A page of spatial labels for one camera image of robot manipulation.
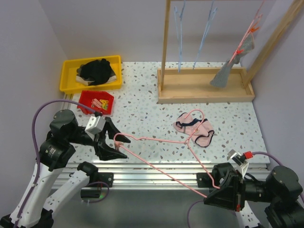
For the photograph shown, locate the pink wire hanger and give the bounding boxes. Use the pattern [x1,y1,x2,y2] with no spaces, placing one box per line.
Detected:
[114,122,220,198]

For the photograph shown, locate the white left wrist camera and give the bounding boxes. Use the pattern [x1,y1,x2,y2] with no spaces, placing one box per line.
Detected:
[85,116,105,135]

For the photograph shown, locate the black garment pile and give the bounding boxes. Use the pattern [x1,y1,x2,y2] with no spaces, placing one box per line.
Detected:
[76,58,117,86]

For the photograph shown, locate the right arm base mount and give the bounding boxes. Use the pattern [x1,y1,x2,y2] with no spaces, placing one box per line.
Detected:
[196,172,220,188]

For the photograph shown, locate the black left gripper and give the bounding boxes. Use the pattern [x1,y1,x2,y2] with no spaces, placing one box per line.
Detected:
[67,116,131,160]

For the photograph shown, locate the yellow plastic tray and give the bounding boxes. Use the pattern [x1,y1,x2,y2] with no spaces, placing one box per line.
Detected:
[59,55,122,94]

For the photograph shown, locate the right blue hanger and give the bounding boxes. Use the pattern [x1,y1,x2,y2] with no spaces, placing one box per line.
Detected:
[192,0,218,70]

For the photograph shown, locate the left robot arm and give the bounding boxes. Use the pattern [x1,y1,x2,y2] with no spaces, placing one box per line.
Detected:
[0,109,130,228]

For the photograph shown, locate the grey knitted garment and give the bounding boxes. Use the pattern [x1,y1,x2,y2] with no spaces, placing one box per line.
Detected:
[209,33,255,88]

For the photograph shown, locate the wooden hanger rack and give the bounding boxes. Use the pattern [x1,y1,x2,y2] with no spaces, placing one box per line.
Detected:
[157,0,304,104]

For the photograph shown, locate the left blue hanger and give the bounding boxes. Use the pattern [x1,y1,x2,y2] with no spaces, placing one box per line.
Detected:
[174,0,186,73]

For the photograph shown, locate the aluminium mounting rail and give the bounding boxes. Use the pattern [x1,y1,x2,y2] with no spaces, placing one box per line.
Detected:
[51,161,270,190]

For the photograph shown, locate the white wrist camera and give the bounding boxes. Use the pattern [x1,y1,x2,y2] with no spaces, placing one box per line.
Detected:
[85,116,105,135]
[228,150,253,178]

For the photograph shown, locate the orange clip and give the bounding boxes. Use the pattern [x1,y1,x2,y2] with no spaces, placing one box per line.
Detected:
[249,23,260,33]

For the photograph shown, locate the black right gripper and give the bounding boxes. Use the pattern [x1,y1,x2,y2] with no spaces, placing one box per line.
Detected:
[205,166,280,210]

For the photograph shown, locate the pink underwear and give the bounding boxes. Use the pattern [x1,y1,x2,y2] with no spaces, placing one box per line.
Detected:
[173,113,215,148]

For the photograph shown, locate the red plastic bin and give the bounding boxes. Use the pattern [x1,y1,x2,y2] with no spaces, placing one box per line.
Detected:
[79,91,114,115]

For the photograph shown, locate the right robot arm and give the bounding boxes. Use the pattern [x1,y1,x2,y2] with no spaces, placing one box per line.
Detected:
[204,163,304,228]

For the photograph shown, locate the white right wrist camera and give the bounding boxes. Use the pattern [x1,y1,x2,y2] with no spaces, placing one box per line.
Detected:
[228,150,253,178]

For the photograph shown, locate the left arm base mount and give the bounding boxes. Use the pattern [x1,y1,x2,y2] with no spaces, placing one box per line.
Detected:
[87,172,114,188]

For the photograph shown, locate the clips in red bin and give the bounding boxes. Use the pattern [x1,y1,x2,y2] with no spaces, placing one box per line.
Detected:
[92,98,109,110]

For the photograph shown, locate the blue hanger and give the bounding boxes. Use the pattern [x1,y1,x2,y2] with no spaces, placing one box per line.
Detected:
[174,0,186,73]
[192,0,218,70]

